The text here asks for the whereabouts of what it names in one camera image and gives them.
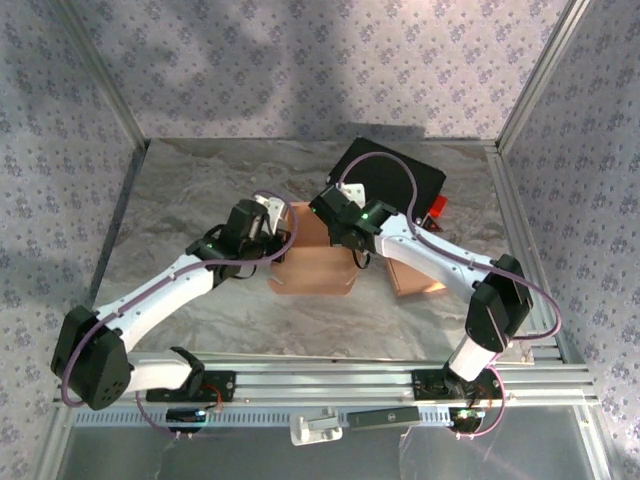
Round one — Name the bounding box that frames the small black circuit board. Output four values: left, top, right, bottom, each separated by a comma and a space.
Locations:
447, 407, 486, 435
165, 407, 209, 434

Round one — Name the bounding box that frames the aluminium mounting rail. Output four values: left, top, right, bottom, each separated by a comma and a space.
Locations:
53, 349, 600, 407

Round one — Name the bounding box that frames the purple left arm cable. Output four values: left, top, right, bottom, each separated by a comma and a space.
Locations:
60, 189, 300, 441

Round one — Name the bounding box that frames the aluminium frame post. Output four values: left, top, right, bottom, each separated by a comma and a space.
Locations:
494, 0, 594, 156

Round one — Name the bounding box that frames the brown paper box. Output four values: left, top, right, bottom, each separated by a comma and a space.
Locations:
268, 200, 362, 298
383, 257, 447, 298

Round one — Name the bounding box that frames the dark grey flat bar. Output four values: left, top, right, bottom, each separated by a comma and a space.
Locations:
348, 407, 421, 431

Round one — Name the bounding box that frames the aluminium side rail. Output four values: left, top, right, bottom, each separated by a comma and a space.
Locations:
485, 144, 571, 361

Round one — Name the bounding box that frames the black carrying case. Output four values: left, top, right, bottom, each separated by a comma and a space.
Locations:
327, 137, 448, 221

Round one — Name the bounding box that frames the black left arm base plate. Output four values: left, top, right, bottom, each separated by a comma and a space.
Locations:
145, 369, 237, 404

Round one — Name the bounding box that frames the grey slotted cable duct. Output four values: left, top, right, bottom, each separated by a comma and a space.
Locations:
72, 407, 454, 430

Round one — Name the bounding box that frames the white plastic bracket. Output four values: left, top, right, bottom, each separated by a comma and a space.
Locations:
289, 405, 344, 447

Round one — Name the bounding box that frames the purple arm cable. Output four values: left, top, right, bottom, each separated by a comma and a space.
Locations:
339, 151, 561, 441
60, 189, 300, 441

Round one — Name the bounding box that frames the dark grey side rail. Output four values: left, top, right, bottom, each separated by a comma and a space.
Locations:
72, 142, 151, 351

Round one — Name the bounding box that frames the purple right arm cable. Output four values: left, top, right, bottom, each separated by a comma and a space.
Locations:
339, 151, 561, 441

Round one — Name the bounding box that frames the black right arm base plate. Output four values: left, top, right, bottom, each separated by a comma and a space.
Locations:
412, 369, 503, 401

